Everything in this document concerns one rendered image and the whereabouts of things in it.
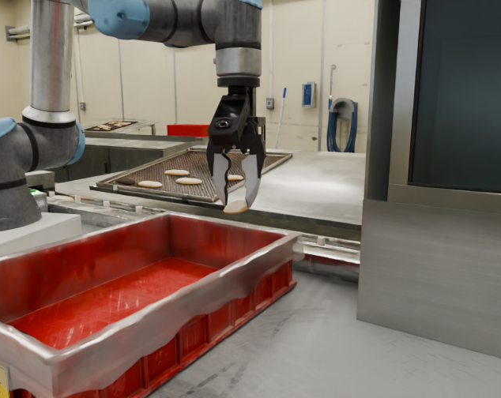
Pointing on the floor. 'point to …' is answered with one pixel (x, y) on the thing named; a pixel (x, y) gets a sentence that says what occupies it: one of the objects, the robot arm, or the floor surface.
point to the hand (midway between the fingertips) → (235, 200)
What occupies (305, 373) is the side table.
